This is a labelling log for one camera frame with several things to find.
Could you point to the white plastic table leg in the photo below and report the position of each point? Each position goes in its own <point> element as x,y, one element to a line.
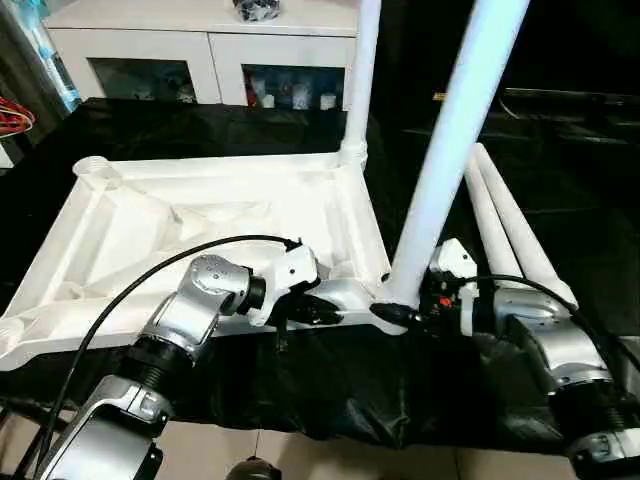
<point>485,210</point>
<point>360,70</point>
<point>460,120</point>
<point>520,235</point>

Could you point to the white plastic table top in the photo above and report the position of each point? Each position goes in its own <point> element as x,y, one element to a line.
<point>150,220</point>

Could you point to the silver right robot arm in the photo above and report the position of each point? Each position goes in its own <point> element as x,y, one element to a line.
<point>560,345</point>

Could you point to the black mat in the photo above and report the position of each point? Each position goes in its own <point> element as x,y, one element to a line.
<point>350,390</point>

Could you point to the grey robot foot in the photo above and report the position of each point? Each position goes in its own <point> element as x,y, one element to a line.
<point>255,470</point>

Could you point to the white cabinet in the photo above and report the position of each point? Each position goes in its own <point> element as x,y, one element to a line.
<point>200,45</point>

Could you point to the grey object on cabinet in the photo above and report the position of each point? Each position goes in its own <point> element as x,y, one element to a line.
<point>257,9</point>

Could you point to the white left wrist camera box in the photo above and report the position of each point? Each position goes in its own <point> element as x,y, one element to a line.
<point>285,275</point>

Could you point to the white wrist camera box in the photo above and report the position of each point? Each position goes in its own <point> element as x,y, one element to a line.
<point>285,275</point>
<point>455,258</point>

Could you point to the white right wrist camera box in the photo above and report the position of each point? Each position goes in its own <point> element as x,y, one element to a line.
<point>455,258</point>

